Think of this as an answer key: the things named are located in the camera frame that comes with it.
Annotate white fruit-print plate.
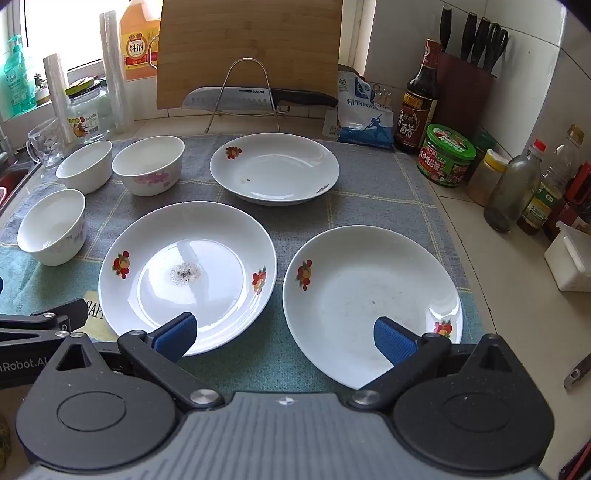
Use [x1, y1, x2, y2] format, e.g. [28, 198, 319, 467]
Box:
[210, 133, 341, 207]
[283, 225, 464, 390]
[98, 201, 278, 357]

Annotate black kitchen scissors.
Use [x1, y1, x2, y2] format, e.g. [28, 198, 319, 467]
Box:
[482, 22, 509, 72]

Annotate tall stack of plastic cups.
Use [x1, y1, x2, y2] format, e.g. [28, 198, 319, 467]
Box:
[99, 11, 134, 132]

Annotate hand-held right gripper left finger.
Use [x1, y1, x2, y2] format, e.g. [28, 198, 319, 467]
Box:
[55, 312, 225, 413]

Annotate white plastic container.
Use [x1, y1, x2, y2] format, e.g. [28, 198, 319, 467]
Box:
[544, 220, 591, 292]

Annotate brown knife block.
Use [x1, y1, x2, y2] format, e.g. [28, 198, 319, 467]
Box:
[434, 51, 495, 139]

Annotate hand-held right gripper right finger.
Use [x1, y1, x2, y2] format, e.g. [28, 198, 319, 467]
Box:
[348, 316, 513, 411]

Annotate clear glass mug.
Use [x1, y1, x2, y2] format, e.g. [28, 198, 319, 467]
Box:
[25, 117, 65, 169]

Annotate green-lid spice jar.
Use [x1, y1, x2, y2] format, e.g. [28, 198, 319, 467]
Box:
[468, 129, 498, 160]

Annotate clear oil bottle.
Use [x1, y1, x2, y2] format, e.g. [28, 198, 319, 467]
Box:
[516, 124, 586, 236]

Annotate red-cap glass bottle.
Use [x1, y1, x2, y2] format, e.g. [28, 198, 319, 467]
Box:
[483, 139, 546, 233]

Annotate bamboo cutting board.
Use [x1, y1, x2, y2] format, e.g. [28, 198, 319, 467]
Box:
[156, 0, 343, 110]

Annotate red-label bottle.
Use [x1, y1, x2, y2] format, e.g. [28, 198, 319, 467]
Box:
[545, 161, 591, 241]

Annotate white bowl faint floral print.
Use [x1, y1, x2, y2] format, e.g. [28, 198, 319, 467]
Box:
[17, 188, 88, 267]

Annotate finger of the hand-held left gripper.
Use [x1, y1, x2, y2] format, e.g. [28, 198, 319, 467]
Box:
[0, 298, 89, 343]

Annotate kitchen sink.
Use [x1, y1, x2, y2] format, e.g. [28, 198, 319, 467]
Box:
[0, 164, 35, 217]

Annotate blue and white salt bag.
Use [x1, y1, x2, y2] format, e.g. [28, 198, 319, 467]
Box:
[336, 65, 398, 149]

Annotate metal wire rack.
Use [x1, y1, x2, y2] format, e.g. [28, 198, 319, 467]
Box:
[203, 58, 291, 134]

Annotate green dish soap bottle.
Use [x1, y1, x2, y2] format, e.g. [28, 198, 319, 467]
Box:
[2, 34, 38, 118]

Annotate yellow-lid spice jar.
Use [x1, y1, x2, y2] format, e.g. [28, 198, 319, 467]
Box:
[465, 148, 512, 207]

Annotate plain white bowl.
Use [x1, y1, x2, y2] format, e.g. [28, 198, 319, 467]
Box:
[55, 140, 114, 195]

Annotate yellow cooking wine jug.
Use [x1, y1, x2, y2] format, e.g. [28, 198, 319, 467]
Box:
[119, 0, 162, 84]

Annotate white bowl pink flowers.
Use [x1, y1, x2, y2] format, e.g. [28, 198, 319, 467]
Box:
[112, 136, 185, 198]

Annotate grey checkered mat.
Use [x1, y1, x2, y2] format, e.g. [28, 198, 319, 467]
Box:
[0, 134, 468, 296]

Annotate metal tool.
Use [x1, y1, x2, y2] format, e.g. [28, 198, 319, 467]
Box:
[563, 355, 591, 392]

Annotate black-handled kitchen knife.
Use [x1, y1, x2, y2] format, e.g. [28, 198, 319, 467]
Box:
[181, 86, 340, 112]

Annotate dark vinegar bottle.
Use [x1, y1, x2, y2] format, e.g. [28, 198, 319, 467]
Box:
[394, 39, 444, 155]

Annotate glass jar with lid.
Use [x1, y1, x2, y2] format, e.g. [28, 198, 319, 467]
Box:
[64, 78, 114, 141]

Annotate green sauce jar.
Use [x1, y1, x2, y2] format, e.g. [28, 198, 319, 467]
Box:
[416, 124, 477, 188]

